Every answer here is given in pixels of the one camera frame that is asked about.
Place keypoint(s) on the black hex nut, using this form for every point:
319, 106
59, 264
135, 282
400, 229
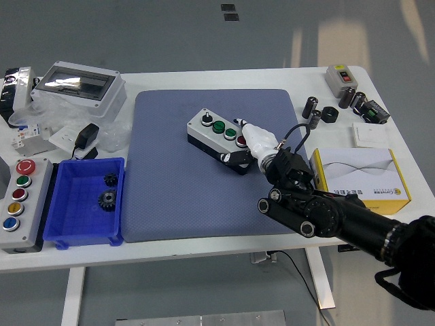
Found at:
329, 114

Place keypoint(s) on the yellow white cardboard box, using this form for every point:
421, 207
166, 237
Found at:
367, 169

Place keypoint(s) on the grey bracket under table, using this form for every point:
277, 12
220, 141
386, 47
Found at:
261, 258

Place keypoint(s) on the white wall socket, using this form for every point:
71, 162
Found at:
63, 137

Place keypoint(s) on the black power adapter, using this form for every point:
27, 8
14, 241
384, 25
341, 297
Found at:
86, 136

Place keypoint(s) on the black table control panel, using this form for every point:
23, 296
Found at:
345, 248

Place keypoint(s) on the white table leg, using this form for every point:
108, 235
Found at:
321, 282
73, 295

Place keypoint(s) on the small black bevel gear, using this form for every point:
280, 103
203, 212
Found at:
110, 179

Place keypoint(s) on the blue-grey cushioned mat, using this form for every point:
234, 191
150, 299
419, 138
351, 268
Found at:
163, 169

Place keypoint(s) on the large black bevel gear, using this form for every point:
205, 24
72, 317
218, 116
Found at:
108, 201

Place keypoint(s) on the grey enclosure with clear lid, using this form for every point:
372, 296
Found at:
85, 95

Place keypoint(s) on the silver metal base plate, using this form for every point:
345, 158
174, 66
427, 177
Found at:
204, 319

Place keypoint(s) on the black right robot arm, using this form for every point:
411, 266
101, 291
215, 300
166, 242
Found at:
340, 210

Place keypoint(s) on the grey metal plate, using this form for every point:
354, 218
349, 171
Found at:
35, 147

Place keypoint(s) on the black cylindrical capacitor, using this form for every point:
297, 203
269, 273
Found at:
310, 107
313, 119
346, 98
357, 100

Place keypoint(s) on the grey four-button control box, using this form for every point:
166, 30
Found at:
204, 132

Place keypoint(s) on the blue plastic bin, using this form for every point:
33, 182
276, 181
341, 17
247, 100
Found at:
74, 217

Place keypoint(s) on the white wall switch plate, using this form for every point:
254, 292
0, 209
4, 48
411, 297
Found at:
370, 134

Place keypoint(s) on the grey red-black push switch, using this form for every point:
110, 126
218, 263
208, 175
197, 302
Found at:
340, 79

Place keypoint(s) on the dark floor plate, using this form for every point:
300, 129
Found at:
228, 7
231, 17

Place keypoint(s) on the grey five-button control box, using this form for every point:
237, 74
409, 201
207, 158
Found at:
27, 207

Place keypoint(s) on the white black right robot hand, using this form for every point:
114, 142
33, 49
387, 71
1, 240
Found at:
258, 139

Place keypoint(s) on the white circuit breaker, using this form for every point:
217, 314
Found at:
25, 134

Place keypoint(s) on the black module with green terminal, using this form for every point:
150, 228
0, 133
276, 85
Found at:
374, 112

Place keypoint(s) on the clear plastic bag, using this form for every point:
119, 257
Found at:
64, 115

